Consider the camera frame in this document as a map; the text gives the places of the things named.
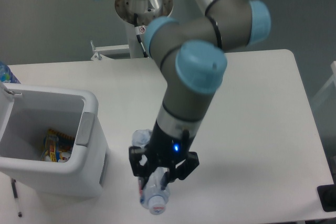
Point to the black table clamp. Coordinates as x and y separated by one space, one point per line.
327 197

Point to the crushed clear plastic bottle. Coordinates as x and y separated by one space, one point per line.
152 197

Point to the colourful snack wrapper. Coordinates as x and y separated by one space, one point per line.
57 147

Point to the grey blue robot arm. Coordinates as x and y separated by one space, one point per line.
191 58

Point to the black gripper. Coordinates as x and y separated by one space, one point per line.
164 150

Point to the black pen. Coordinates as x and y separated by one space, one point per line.
16 199

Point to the white plastic trash can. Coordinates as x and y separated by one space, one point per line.
27 112

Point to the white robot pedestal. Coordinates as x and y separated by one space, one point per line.
136 37

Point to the blue water bottle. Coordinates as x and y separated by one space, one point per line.
6 74

